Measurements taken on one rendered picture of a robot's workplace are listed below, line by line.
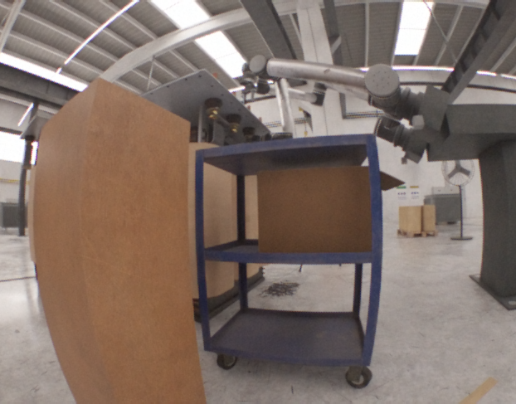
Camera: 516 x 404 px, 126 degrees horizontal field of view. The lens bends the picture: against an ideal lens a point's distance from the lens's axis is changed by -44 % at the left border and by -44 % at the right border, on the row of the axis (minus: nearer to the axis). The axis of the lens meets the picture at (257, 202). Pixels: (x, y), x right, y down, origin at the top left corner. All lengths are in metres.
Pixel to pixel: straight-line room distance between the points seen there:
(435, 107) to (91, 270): 1.64
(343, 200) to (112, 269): 0.68
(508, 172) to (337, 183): 1.43
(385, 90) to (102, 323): 1.40
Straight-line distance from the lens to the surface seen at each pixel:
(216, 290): 1.37
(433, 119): 1.53
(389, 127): 2.25
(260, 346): 1.01
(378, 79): 1.34
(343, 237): 0.80
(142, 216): 0.50
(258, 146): 0.78
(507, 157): 1.94
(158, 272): 0.54
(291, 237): 0.80
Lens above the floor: 0.66
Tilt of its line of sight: 3 degrees up
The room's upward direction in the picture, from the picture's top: 1 degrees counter-clockwise
